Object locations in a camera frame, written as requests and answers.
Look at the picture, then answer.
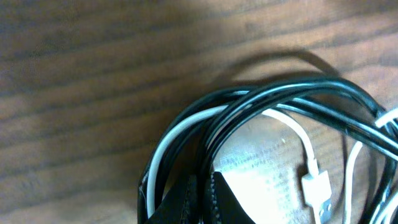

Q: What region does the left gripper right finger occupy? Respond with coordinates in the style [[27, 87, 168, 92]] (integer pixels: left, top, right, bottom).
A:
[[203, 172, 255, 224]]

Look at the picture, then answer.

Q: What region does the white USB cable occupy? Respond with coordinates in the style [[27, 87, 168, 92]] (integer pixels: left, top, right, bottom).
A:
[[145, 104, 398, 224]]

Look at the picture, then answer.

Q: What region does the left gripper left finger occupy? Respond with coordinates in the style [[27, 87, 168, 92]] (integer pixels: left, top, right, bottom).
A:
[[145, 175, 199, 224]]

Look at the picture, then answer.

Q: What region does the black USB cable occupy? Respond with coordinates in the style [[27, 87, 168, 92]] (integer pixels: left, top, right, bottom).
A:
[[136, 76, 398, 224]]

